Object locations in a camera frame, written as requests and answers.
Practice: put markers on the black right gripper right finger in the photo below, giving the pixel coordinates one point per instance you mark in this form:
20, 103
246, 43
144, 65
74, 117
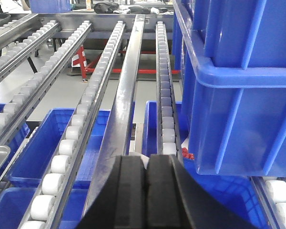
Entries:
176, 201

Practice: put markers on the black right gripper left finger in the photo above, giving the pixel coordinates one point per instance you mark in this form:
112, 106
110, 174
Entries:
121, 202

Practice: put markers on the white roller track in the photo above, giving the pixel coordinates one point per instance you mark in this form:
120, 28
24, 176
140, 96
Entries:
168, 134
49, 200
271, 193
16, 112

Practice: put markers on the white roller track right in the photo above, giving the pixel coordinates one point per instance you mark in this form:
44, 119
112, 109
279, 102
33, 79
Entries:
271, 193

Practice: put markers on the blue bin lower front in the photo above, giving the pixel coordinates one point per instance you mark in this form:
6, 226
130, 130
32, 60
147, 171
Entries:
14, 202

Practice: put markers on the large blue plastic crate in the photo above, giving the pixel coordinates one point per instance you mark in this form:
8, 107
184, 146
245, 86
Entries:
233, 57

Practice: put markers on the black bag on table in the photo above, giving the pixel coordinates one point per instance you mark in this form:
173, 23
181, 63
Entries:
105, 7

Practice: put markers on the blue background crate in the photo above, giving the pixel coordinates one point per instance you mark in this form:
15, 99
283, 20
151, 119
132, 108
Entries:
50, 6

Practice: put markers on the steel divider rail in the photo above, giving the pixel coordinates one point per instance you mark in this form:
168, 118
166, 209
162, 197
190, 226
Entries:
117, 134

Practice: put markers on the red metal floor frame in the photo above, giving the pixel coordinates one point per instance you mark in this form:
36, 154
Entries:
100, 64

